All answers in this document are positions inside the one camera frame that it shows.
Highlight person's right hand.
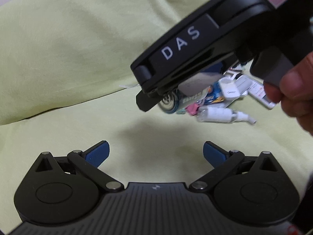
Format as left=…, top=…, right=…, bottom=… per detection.
left=263, top=52, right=313, bottom=134

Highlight white spray bottle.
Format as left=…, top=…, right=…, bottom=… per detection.
left=196, top=106, right=256, bottom=125

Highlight pink binder clip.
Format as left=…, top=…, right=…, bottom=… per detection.
left=185, top=103, right=200, bottom=116

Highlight long grey remote control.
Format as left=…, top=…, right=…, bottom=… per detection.
left=235, top=75, right=252, bottom=98

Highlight white remote with display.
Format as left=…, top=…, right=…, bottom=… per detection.
left=248, top=81, right=276, bottom=110

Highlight blue yellow card pack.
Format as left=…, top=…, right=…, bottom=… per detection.
left=202, top=82, right=225, bottom=105

